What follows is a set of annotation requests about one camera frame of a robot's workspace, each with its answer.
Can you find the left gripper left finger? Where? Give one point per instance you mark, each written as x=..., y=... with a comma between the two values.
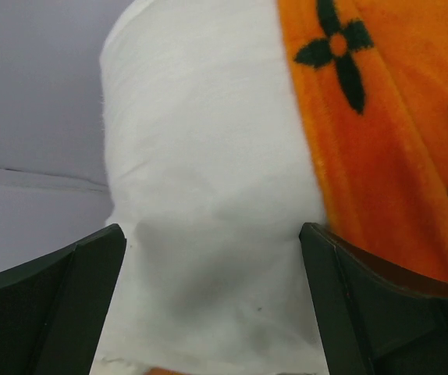
x=53, y=308

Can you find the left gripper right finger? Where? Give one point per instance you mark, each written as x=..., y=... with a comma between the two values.
x=374, y=317

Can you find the white pillow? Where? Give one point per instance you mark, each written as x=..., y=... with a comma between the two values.
x=211, y=181

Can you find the orange patterned pillowcase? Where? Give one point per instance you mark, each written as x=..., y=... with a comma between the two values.
x=371, y=81

